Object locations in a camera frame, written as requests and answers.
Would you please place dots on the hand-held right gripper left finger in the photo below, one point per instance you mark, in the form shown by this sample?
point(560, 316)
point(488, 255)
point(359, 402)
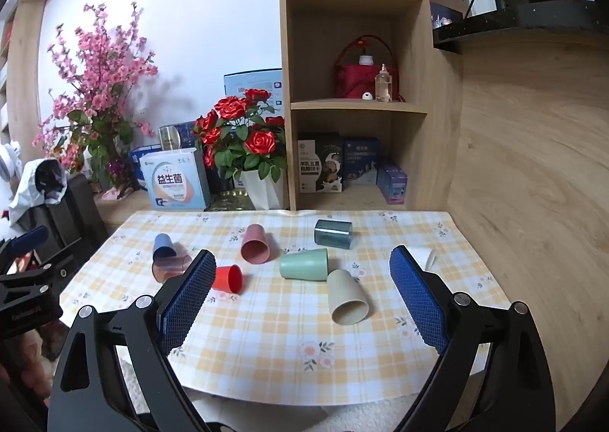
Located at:
point(185, 303)

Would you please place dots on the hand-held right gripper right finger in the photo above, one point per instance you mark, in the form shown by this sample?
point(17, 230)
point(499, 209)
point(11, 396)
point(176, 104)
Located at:
point(418, 299)

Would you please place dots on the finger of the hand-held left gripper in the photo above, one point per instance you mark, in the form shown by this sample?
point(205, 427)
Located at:
point(29, 238)

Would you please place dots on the translucent brown cup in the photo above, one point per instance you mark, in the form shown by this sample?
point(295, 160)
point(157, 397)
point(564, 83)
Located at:
point(169, 268)

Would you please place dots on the white cup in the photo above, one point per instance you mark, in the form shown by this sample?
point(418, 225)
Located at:
point(427, 258)

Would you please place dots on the red cup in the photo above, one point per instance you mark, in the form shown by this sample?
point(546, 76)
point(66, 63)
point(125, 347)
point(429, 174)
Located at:
point(229, 278)

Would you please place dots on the dark blue cup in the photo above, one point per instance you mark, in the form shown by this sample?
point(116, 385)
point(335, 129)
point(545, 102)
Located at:
point(164, 244)

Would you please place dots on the beige cup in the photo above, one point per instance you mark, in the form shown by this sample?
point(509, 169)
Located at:
point(346, 301)

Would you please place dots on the pink cup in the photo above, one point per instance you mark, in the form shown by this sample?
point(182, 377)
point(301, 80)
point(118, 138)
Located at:
point(255, 245)

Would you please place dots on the grey-blue cup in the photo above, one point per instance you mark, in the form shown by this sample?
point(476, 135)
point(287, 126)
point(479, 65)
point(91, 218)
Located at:
point(333, 233)

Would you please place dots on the green cup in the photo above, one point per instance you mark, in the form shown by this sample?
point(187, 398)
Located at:
point(304, 264)

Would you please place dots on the black chair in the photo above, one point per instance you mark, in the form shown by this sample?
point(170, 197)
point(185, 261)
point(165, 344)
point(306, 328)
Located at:
point(78, 213)

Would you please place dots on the yellow plaid tablecloth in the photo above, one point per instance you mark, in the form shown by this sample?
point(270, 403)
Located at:
point(285, 332)

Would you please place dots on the purple box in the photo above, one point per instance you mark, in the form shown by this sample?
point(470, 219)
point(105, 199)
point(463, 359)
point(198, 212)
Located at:
point(392, 183)

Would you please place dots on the white and blue carton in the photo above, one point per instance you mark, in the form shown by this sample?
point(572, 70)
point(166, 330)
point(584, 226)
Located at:
point(177, 180)

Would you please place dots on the pink blossom branches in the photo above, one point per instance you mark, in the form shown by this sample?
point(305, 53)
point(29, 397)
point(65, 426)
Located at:
point(95, 94)

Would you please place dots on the metal tumbler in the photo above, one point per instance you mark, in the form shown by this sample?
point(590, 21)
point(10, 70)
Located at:
point(169, 138)

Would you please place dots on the white and dark snack box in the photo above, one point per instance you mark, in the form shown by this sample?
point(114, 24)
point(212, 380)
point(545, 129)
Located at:
point(319, 163)

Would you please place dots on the red rose plant white pot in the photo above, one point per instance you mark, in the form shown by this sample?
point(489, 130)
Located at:
point(259, 142)

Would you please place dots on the wooden shelf unit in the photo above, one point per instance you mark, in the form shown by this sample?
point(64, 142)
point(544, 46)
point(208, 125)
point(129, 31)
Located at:
point(349, 120)

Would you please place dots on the clear glass bottle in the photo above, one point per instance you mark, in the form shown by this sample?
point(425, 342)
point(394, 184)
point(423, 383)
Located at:
point(384, 87)

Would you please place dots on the red gift basket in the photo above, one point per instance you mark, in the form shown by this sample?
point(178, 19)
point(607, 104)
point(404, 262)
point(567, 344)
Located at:
point(354, 80)

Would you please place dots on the large blue box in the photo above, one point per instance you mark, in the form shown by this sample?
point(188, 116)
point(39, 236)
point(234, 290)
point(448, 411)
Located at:
point(252, 82)

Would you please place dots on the black shelf board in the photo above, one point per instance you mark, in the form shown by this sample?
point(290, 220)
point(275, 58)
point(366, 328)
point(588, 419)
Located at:
point(523, 25)

